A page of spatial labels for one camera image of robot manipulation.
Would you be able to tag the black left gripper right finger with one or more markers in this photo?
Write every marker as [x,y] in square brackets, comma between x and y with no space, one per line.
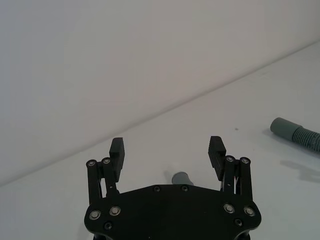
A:
[217,157]

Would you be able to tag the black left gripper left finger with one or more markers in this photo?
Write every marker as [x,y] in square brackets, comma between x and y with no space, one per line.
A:
[114,160]

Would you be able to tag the small grey tube end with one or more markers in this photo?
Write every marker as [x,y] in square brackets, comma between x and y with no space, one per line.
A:
[181,178]

